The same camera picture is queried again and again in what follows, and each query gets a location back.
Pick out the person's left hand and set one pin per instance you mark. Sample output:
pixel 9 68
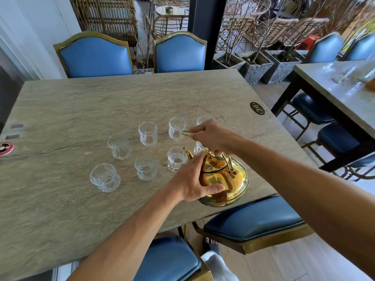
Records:
pixel 187 181

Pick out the person's right hand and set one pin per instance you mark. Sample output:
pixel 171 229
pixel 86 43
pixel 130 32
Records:
pixel 218 137

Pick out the person's left thumb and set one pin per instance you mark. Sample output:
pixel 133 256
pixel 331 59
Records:
pixel 212 190

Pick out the person's right thumb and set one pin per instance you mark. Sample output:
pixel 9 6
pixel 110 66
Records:
pixel 197 138

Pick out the gold metal teapot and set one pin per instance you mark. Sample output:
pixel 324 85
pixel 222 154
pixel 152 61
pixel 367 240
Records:
pixel 227 184

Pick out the person's right forearm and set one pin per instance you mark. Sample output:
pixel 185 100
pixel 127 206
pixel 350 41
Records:
pixel 316 196

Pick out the person's left forearm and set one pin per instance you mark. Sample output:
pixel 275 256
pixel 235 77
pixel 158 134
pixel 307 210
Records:
pixel 129 239

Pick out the person's foot in sandal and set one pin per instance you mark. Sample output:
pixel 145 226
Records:
pixel 212 245

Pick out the group of clear glass cups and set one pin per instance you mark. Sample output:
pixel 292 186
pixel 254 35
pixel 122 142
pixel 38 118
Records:
pixel 146 168

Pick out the black oval table badge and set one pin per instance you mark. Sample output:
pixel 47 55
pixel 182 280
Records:
pixel 257 108

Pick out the person's white trouser leg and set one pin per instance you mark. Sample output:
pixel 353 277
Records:
pixel 218 267

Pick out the grey stone planter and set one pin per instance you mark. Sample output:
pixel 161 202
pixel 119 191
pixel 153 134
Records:
pixel 256 68
pixel 281 67
pixel 143 68
pixel 228 62

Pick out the black pillar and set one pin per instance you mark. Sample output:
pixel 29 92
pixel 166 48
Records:
pixel 206 29

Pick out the rattan chair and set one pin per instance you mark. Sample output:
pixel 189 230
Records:
pixel 237 23
pixel 105 17
pixel 269 32
pixel 304 30
pixel 164 26

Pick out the glass top rattan table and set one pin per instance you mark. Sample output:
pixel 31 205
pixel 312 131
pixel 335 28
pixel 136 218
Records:
pixel 172 11

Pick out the red plastic stool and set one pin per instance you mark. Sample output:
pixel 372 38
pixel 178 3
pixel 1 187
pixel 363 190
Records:
pixel 307 42

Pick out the grey stone top table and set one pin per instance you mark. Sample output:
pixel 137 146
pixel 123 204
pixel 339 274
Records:
pixel 337 93

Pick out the small grey sticker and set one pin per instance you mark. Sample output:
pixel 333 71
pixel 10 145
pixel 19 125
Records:
pixel 12 136

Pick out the red round sticker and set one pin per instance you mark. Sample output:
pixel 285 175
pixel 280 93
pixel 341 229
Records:
pixel 5 148

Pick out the blue chair with gold frame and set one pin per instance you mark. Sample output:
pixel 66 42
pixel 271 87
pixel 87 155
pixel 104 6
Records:
pixel 339 140
pixel 325 49
pixel 179 52
pixel 312 109
pixel 255 220
pixel 168 260
pixel 95 55
pixel 361 48

